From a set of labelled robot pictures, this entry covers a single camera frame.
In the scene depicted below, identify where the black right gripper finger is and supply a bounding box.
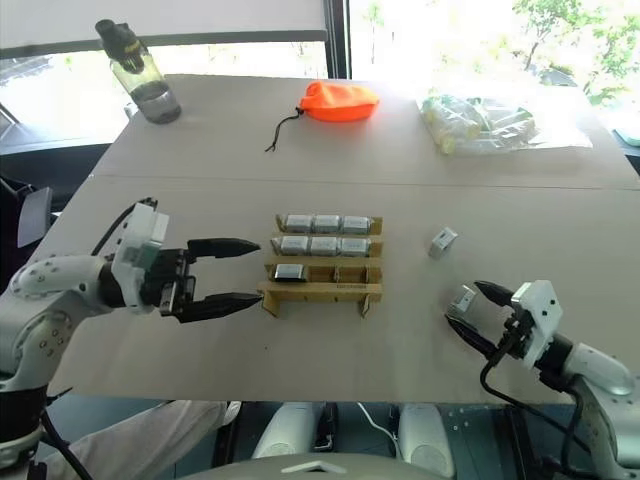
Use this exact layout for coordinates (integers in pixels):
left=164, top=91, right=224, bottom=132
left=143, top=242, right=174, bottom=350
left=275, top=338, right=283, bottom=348
left=473, top=280, right=517, bottom=309
left=444, top=313, right=502, bottom=359

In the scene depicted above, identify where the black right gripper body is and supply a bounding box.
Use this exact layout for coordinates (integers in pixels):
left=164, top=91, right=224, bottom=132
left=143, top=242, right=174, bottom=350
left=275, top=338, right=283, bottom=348
left=493, top=301, right=532, bottom=360

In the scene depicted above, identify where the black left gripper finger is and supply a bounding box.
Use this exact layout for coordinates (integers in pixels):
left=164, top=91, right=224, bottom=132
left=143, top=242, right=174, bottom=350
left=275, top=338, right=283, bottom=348
left=177, top=292, right=264, bottom=324
left=187, top=238, right=262, bottom=261

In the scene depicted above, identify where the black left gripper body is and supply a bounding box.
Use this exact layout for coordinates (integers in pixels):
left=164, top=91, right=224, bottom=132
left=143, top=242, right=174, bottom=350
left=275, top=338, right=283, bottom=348
left=141, top=247, right=199, bottom=321

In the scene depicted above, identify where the silver battery on table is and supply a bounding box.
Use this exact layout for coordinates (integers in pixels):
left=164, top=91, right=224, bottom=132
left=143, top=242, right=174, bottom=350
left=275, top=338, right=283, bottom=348
left=428, top=226, right=460, bottom=262

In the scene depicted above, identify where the wooden battery rack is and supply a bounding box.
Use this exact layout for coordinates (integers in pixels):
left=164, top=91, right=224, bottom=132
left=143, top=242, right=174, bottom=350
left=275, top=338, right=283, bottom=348
left=256, top=213, right=386, bottom=320

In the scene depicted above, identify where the white rounded robot leg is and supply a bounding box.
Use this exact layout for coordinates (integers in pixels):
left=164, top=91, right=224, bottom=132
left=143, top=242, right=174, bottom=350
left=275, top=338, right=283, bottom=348
left=251, top=401, right=322, bottom=475
left=397, top=403, right=456, bottom=480

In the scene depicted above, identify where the black and grey chair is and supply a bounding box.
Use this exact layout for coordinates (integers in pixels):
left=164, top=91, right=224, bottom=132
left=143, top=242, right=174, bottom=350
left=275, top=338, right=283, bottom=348
left=0, top=173, right=55, bottom=254

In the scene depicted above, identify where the light grey trouser leg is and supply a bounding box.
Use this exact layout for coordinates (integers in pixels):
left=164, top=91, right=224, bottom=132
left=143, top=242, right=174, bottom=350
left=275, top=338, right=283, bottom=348
left=48, top=398, right=242, bottom=480

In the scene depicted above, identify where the clear plastic bag of items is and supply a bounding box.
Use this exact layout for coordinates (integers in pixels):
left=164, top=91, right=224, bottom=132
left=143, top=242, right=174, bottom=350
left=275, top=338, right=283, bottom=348
left=416, top=93, right=595, bottom=157

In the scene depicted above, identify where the clear bottle with black lid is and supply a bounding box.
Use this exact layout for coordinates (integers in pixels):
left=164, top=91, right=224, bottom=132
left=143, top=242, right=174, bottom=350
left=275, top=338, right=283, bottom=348
left=95, top=18, right=183, bottom=125

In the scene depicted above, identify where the grey robot torso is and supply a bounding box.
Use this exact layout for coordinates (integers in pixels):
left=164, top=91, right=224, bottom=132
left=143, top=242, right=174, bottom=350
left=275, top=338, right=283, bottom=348
left=182, top=451, right=454, bottom=480

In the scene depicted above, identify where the white roller blind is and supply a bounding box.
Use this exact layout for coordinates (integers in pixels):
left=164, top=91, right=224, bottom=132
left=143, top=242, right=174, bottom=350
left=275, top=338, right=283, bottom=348
left=0, top=0, right=329, bottom=52

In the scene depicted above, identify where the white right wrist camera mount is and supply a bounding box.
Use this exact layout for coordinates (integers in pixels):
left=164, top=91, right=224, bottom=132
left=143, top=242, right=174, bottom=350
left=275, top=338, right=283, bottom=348
left=509, top=279, right=564, bottom=372

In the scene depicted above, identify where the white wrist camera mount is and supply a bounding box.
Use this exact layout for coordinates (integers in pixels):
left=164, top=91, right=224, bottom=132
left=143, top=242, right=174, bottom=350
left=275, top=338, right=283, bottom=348
left=110, top=199, right=172, bottom=315
left=509, top=279, right=564, bottom=372

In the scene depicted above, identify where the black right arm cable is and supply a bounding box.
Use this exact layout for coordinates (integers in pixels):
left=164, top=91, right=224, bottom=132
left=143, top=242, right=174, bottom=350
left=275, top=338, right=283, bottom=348
left=479, top=319, right=592, bottom=474

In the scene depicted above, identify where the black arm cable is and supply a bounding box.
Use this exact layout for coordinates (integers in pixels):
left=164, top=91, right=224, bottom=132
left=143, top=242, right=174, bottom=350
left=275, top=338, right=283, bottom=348
left=91, top=198, right=159, bottom=256
left=479, top=319, right=592, bottom=474

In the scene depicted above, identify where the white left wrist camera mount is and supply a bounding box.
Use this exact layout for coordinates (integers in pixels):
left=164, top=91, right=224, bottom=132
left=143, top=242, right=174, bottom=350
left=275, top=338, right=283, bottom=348
left=110, top=199, right=172, bottom=315

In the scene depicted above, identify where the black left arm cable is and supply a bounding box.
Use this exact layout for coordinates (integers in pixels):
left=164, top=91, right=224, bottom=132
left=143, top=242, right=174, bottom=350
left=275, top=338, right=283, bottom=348
left=91, top=198, right=159, bottom=256

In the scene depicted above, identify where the white cable under table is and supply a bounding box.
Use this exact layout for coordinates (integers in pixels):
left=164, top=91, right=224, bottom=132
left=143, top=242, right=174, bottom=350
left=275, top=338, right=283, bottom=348
left=356, top=401, right=402, bottom=454

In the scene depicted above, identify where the orange drawstring pouch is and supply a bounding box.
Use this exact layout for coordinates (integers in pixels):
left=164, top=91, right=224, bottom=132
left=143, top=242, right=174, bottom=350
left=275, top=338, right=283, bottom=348
left=264, top=80, right=382, bottom=154

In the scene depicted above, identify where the dark window frame post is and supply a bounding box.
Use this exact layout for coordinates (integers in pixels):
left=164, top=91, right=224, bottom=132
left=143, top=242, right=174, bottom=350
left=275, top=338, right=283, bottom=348
left=324, top=0, right=354, bottom=81

